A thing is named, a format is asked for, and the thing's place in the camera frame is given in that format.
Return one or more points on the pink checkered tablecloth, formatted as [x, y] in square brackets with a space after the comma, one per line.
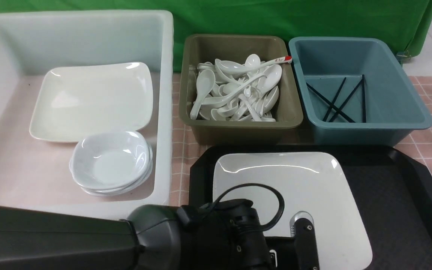
[185, 149]

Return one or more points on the teal plastic bin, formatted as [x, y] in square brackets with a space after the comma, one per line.
[393, 106]

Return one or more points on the large white plastic tub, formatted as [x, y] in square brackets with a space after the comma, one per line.
[34, 174]

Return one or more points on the white square rice plate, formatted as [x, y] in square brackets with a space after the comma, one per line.
[310, 182]

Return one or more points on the black chopstick gold tip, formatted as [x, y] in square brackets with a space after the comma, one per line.
[331, 105]
[363, 97]

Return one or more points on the white spoon red handle tip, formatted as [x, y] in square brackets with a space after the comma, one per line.
[232, 68]

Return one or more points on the black serving tray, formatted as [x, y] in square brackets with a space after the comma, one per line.
[393, 193]

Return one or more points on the black chopstick in bin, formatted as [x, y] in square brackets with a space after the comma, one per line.
[334, 100]
[346, 101]

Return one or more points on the white small bowl top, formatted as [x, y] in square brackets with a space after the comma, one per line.
[110, 161]

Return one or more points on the white small bowl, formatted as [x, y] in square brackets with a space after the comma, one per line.
[126, 192]
[110, 161]

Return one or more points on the white small bowl bottom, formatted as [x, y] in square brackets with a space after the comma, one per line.
[126, 192]

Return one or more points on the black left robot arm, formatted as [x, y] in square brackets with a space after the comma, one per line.
[152, 237]

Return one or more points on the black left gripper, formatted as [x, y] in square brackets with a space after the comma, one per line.
[227, 237]

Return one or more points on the white square plate in tub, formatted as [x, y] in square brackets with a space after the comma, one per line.
[79, 101]

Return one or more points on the green cloth backdrop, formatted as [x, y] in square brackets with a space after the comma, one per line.
[401, 24]

